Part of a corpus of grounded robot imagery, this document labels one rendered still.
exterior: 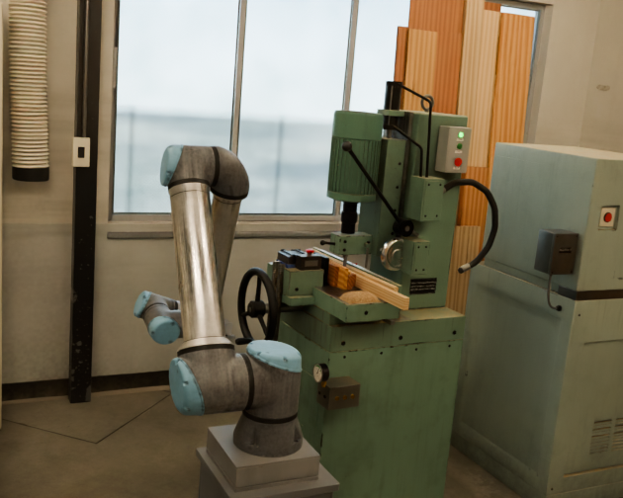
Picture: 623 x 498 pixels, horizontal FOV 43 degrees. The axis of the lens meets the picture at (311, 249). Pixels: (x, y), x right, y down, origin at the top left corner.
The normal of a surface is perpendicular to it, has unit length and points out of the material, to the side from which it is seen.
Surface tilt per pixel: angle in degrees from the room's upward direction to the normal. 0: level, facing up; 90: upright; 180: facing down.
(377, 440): 90
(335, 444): 90
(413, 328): 90
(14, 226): 90
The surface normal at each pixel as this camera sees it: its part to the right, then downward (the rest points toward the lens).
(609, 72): -0.90, 0.01
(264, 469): 0.43, 0.22
